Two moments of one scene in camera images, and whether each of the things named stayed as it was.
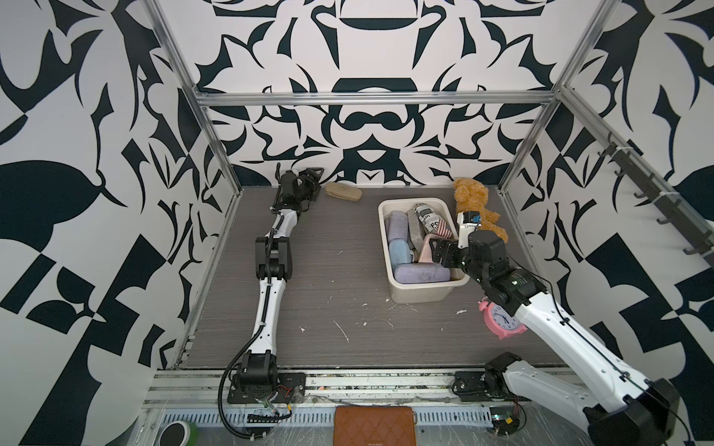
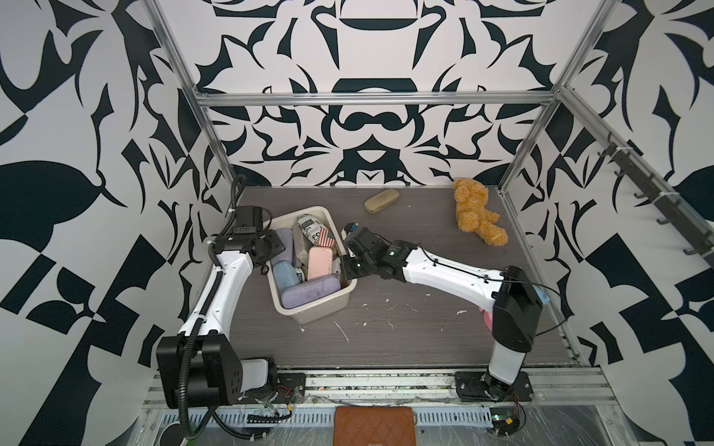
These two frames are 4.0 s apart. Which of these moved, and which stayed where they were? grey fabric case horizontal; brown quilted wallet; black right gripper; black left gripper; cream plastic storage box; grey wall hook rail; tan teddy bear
Moved: black right gripper; grey fabric case horizontal; black left gripper; cream plastic storage box
Stayed: grey wall hook rail; brown quilted wallet; tan teddy bear
